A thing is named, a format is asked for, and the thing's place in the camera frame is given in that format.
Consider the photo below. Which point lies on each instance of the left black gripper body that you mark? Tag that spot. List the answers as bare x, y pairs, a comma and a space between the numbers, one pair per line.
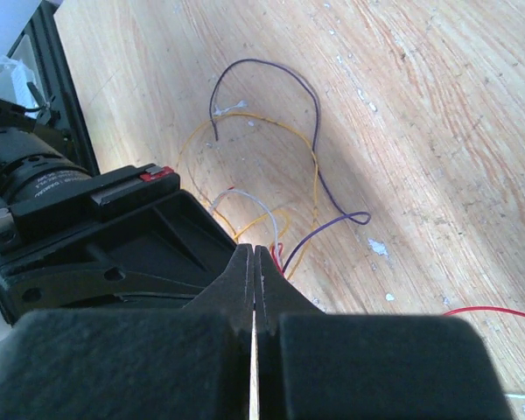
43, 192

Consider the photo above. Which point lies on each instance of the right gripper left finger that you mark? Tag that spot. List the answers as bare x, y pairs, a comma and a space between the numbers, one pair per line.
191, 363

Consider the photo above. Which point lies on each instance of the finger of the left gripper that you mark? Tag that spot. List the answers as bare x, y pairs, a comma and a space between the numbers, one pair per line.
162, 255

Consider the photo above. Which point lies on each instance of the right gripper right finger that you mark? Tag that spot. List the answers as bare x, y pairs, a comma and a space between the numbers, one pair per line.
314, 365

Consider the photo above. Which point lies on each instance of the black aluminium frame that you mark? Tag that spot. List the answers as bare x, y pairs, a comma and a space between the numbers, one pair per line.
62, 124

